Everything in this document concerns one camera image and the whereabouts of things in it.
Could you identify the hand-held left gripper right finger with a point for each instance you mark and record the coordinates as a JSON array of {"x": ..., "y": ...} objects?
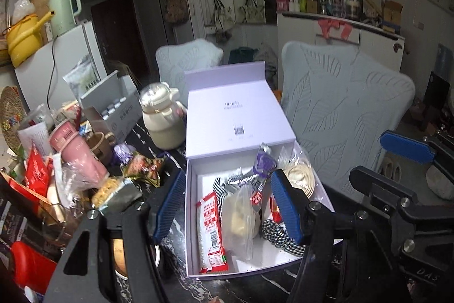
[{"x": 287, "y": 207}]

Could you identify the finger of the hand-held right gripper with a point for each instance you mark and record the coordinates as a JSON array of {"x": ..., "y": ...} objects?
[
  {"x": 404, "y": 146},
  {"x": 379, "y": 182}
]

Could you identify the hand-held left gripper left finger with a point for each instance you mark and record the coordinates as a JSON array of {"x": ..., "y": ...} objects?
[{"x": 170, "y": 207}]

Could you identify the red candy packet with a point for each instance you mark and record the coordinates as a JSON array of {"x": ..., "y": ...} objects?
[{"x": 275, "y": 209}]

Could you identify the gingham scrunchie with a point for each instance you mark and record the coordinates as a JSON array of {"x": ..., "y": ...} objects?
[{"x": 276, "y": 235}]

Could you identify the silver clear pouch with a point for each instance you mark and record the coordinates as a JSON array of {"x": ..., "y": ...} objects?
[{"x": 239, "y": 217}]

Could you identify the red snack packet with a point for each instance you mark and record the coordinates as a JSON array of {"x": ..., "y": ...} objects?
[{"x": 211, "y": 235}]

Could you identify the purple foil packet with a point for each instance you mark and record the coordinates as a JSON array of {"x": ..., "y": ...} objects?
[{"x": 264, "y": 162}]

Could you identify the lavender gift box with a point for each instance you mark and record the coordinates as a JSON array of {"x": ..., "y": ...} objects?
[{"x": 230, "y": 104}]

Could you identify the shiny brown candy wrapper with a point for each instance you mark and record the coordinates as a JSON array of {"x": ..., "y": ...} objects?
[{"x": 142, "y": 168}]

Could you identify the metal bowl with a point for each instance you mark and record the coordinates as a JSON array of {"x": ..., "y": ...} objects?
[{"x": 156, "y": 255}]

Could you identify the silver noodle snack packet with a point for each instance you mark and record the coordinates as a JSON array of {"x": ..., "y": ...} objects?
[{"x": 117, "y": 194}]

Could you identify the apple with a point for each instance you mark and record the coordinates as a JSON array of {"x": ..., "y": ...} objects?
[{"x": 119, "y": 253}]

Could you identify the purple foil wrapper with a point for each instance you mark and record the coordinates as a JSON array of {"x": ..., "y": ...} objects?
[{"x": 124, "y": 153}]

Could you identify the large light blue covered chair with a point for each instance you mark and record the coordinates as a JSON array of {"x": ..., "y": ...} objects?
[{"x": 337, "y": 111}]

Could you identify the cream thermos jug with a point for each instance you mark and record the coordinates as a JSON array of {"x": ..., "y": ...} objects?
[{"x": 163, "y": 125}]

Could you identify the brown mug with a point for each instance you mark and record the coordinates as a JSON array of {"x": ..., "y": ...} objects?
[{"x": 101, "y": 146}]

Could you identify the white carton of bottles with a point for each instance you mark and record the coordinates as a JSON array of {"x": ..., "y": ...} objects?
[{"x": 120, "y": 118}]

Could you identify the pink tumbler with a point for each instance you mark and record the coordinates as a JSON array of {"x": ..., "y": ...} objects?
[{"x": 81, "y": 157}]

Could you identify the white cabinet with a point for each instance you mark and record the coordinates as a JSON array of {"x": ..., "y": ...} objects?
[{"x": 372, "y": 44}]

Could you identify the cardboard box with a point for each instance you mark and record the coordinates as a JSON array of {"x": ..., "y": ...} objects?
[{"x": 392, "y": 17}]

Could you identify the red paper packet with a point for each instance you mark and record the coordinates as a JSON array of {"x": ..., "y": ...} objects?
[{"x": 37, "y": 175}]

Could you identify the pink cloth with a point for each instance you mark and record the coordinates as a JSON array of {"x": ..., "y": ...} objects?
[{"x": 333, "y": 27}]

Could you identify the small light blue covered chair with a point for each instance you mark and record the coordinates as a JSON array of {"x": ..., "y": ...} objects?
[{"x": 184, "y": 58}]

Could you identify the red plastic bottle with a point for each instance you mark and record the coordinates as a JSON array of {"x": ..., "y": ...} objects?
[{"x": 32, "y": 267}]

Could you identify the white green snack bag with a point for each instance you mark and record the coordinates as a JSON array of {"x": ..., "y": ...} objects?
[{"x": 83, "y": 77}]

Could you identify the black packaging bag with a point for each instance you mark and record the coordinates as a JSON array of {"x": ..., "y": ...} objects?
[{"x": 14, "y": 217}]

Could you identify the teal bag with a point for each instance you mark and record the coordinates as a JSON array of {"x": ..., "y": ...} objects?
[{"x": 243, "y": 55}]

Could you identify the dark wooden door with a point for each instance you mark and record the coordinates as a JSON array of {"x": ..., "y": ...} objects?
[{"x": 117, "y": 33}]

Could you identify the white fridge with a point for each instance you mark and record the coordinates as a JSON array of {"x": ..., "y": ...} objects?
[{"x": 42, "y": 75}]

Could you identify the beige hanging tote bag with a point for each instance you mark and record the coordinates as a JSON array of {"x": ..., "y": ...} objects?
[
  {"x": 252, "y": 12},
  {"x": 221, "y": 15}
]

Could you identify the brown hanging tote bag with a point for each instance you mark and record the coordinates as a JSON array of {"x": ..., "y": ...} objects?
[{"x": 176, "y": 4}]

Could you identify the green electric kettle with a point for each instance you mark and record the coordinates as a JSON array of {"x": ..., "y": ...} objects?
[{"x": 62, "y": 15}]

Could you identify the yellow enamel pot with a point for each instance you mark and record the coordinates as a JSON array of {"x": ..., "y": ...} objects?
[{"x": 21, "y": 40}]

